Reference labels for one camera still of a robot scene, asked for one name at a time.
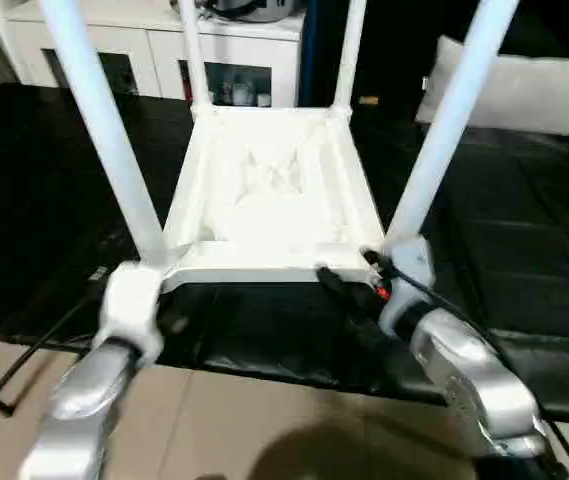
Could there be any white plastic table top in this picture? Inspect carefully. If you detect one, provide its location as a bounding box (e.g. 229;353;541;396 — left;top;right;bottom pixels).
158;104;437;293

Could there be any white plastic table leg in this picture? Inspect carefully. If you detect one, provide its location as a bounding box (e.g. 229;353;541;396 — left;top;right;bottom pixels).
382;0;521;253
177;0;212;117
38;0;171;269
333;0;369;117

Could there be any black work mat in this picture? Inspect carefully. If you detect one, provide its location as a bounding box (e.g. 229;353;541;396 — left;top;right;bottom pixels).
0;80;569;426

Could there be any grey pillow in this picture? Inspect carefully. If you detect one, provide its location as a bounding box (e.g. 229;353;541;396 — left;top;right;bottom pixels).
415;35;569;137

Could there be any white cabinet with glass doors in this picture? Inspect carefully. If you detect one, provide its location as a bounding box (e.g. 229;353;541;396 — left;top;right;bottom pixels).
2;0;307;107

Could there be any grey black bag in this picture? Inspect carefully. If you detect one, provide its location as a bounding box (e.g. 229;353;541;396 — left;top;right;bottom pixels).
169;0;305;25

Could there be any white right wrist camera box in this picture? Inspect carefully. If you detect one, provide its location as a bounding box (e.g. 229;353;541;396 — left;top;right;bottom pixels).
376;236;437;337

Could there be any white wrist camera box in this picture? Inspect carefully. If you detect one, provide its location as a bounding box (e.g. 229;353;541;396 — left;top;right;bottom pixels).
92;260;167;365
376;236;437;337

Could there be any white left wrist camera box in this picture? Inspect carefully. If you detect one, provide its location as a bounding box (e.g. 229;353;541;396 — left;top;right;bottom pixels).
92;260;167;365

